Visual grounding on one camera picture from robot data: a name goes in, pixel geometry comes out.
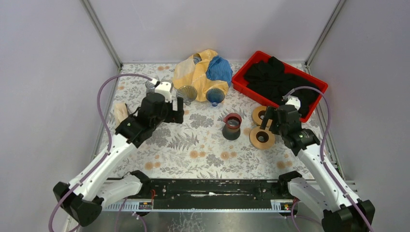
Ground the black cloth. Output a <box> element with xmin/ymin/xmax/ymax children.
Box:
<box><xmin>244</xmin><ymin>57</ymin><xmax>319</xmax><ymax>105</ymax></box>

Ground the wooden ring holder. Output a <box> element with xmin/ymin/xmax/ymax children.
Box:
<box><xmin>249</xmin><ymin>127</ymin><xmax>276</xmax><ymax>150</ymax></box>
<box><xmin>251</xmin><ymin>106</ymin><xmax>267</xmax><ymax>126</ymax></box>

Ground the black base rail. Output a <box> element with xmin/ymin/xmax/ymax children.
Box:
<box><xmin>130</xmin><ymin>179</ymin><xmax>294</xmax><ymax>210</ymax></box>

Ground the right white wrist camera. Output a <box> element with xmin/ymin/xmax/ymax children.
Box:
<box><xmin>284</xmin><ymin>95</ymin><xmax>301</xmax><ymax>111</ymax></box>

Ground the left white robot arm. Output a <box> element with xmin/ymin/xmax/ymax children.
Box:
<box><xmin>53</xmin><ymin>93</ymin><xmax>184</xmax><ymax>227</ymax></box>

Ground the clear grey glass dripper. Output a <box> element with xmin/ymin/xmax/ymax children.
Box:
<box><xmin>176</xmin><ymin>86</ymin><xmax>198</xmax><ymax>106</ymax></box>

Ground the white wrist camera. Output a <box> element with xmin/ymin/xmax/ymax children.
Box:
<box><xmin>155</xmin><ymin>80</ymin><xmax>174</xmax><ymax>103</ymax></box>
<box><xmin>284</xmin><ymin>95</ymin><xmax>301</xmax><ymax>111</ymax></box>

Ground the floral table mat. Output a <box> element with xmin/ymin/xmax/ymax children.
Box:
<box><xmin>92</xmin><ymin>62</ymin><xmax>335</xmax><ymax>180</ymax></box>

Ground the dark glass carafe red rim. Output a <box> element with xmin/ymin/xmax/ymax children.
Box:
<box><xmin>222</xmin><ymin>113</ymin><xmax>242</xmax><ymax>141</ymax></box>

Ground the clear glass pitcher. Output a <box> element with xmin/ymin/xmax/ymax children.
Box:
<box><xmin>145</xmin><ymin>78</ymin><xmax>160</xmax><ymax>95</ymax></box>

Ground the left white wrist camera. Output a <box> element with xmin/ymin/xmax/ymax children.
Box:
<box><xmin>155</xmin><ymin>80</ymin><xmax>174</xmax><ymax>103</ymax></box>

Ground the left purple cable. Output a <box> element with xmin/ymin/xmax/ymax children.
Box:
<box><xmin>48</xmin><ymin>73</ymin><xmax>158</xmax><ymax>232</ymax></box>

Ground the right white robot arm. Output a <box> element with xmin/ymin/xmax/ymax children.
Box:
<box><xmin>260</xmin><ymin>105</ymin><xmax>375</xmax><ymax>232</ymax></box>

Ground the orange filter holder box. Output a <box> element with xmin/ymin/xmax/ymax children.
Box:
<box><xmin>114</xmin><ymin>102</ymin><xmax>129</xmax><ymax>127</ymax></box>

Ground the blue cloth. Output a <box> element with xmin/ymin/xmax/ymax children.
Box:
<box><xmin>206</xmin><ymin>55</ymin><xmax>233</xmax><ymax>87</ymax></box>

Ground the yellow cloth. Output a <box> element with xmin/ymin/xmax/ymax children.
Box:
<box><xmin>172</xmin><ymin>49</ymin><xmax>229</xmax><ymax>102</ymax></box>

